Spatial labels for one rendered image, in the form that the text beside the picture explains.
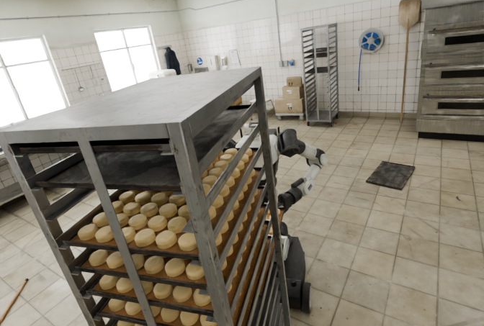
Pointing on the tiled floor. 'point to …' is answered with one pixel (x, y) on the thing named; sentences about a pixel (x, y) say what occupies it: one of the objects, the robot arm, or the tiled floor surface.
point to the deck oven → (452, 68)
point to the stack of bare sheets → (391, 175)
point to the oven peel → (413, 8)
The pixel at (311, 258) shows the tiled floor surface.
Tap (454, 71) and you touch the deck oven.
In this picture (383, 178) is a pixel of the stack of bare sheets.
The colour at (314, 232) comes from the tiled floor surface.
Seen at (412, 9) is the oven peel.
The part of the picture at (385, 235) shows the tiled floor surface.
